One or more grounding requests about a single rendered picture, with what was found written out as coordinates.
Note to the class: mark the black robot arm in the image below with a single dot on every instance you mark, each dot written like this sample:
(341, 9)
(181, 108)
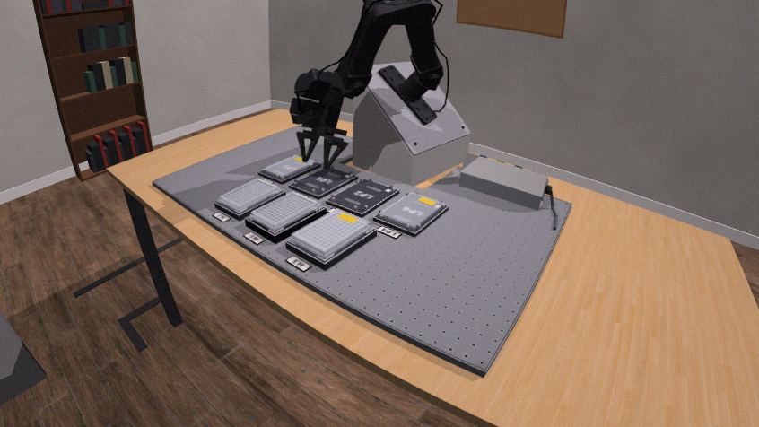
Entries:
(355, 68)

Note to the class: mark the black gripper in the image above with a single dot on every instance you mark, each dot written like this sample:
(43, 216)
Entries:
(329, 140)

